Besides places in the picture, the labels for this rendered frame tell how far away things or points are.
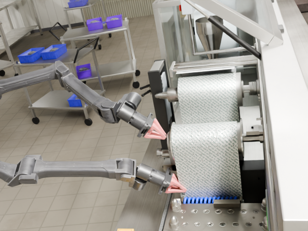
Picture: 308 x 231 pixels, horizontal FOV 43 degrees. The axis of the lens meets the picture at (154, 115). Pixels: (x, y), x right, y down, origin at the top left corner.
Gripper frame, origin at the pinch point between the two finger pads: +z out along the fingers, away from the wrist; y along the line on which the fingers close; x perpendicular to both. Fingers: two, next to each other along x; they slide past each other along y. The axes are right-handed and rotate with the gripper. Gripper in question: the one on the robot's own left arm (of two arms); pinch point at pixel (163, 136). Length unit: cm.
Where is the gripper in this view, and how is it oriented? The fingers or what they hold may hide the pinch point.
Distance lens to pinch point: 152.3
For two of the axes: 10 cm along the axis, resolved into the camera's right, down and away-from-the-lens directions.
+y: -1.9, 4.5, -8.7
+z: 8.5, 5.2, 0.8
